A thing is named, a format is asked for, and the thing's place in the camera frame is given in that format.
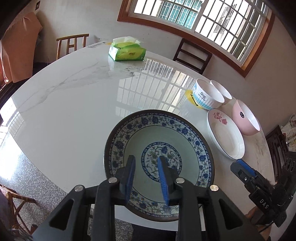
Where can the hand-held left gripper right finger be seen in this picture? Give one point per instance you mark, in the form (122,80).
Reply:
(163,182)

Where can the newspaper pile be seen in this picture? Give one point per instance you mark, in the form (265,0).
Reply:
(290,127)

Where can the white ribbed bowl blue stripes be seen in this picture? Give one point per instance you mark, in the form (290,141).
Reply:
(203,98)

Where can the dark wooden sideboard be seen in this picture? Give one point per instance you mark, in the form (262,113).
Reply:
(281,153)

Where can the plain white bowl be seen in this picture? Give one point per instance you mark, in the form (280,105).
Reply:
(226,92)

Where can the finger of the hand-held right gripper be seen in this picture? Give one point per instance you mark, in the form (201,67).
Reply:
(240,170)

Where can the blue floral plate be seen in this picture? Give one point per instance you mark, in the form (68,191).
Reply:
(143,139)

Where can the light wooden chair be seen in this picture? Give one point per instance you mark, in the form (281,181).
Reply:
(70,42)

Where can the rattan chair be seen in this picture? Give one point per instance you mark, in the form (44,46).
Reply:
(16,204)

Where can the green tissue pack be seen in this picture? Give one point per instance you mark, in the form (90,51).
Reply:
(127,52)

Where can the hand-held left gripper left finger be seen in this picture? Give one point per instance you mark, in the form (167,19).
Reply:
(130,179)

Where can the dark wooden chair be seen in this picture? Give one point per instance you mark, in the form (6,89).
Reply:
(192,55)

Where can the orange brown cabinet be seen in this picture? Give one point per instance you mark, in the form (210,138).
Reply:
(18,46)

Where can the yellow round warning sticker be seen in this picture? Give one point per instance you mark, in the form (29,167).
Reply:
(188,95)

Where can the wood framed barred window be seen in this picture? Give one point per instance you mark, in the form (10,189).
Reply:
(208,20)

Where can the pink bowl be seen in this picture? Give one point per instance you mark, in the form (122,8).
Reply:
(242,121)

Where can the white rose print plate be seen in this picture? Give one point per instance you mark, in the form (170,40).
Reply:
(223,133)

